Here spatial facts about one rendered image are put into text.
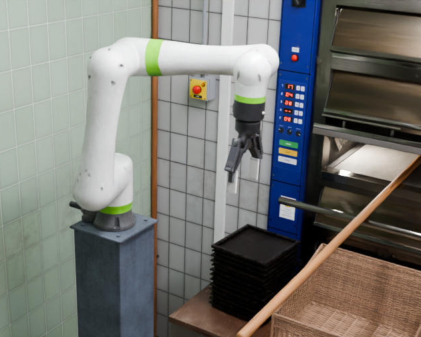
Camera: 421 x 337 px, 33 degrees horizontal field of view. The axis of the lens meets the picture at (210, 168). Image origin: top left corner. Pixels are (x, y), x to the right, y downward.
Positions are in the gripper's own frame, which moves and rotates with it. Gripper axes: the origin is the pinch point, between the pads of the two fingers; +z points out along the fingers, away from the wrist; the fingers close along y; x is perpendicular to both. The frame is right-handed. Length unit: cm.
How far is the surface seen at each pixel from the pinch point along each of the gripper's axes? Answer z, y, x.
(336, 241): 25.2, -29.9, 22.0
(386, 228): 29, -59, 30
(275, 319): 75, -48, -4
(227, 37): -23, -95, -62
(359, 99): -7, -96, 1
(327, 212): 29, -59, 7
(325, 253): 25.5, -19.8, 22.1
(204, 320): 89, -48, -37
